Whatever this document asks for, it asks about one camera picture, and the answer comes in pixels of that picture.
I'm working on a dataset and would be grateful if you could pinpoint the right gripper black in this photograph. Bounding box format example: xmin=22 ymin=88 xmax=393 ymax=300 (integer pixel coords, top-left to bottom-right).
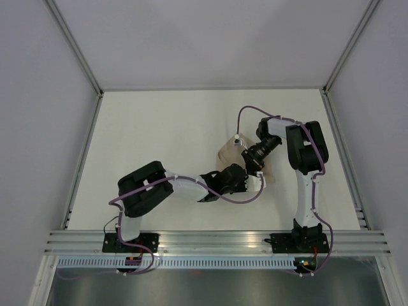
xmin=240 ymin=135 xmax=280 ymax=179

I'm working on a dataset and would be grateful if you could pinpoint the beige cloth napkin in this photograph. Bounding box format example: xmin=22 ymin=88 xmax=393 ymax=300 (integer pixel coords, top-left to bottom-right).
xmin=215 ymin=136 xmax=275 ymax=184

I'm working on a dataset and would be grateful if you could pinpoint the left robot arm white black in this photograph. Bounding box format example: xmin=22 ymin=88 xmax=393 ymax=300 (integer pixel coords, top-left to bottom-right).
xmin=102 ymin=161 xmax=249 ymax=253

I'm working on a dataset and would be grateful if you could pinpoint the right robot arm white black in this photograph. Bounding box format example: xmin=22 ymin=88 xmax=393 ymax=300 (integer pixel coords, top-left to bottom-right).
xmin=241 ymin=118 xmax=330 ymax=254

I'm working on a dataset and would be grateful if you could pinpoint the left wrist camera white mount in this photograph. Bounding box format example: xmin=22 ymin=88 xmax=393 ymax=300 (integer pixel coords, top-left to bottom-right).
xmin=245 ymin=171 xmax=266 ymax=192

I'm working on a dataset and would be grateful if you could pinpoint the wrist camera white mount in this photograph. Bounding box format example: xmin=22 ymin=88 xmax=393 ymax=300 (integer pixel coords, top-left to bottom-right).
xmin=245 ymin=171 xmax=266 ymax=192
xmin=233 ymin=134 xmax=244 ymax=147

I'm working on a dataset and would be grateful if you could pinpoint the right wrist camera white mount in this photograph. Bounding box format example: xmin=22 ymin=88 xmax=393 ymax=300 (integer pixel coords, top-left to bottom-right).
xmin=233 ymin=134 xmax=244 ymax=147

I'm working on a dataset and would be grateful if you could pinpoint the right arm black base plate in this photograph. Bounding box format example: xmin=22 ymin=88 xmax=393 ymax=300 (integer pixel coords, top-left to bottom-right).
xmin=270 ymin=233 xmax=330 ymax=254

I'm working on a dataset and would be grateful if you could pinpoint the aluminium mounting rail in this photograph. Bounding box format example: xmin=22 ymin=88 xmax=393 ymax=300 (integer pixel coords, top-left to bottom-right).
xmin=43 ymin=229 xmax=391 ymax=257

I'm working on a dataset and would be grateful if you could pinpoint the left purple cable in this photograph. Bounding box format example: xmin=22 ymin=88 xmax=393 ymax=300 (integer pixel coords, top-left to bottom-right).
xmin=57 ymin=173 xmax=267 ymax=281

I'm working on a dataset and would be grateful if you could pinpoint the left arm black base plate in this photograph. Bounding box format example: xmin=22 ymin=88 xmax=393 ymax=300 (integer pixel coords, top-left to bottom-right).
xmin=102 ymin=233 xmax=159 ymax=254

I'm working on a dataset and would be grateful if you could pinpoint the white slotted cable duct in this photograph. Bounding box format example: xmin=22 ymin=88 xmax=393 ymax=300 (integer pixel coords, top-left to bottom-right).
xmin=57 ymin=256 xmax=295 ymax=270

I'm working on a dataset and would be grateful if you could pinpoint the right aluminium frame post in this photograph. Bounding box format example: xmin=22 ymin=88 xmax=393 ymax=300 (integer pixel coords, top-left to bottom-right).
xmin=321 ymin=0 xmax=382 ymax=95

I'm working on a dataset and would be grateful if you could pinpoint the aluminium frame post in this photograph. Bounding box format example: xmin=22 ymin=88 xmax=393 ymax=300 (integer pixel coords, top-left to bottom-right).
xmin=43 ymin=0 xmax=103 ymax=97
xmin=321 ymin=0 xmax=382 ymax=95

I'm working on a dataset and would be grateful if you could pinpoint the left aluminium frame post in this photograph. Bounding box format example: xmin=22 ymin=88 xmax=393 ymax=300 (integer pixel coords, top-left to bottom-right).
xmin=43 ymin=0 xmax=103 ymax=97

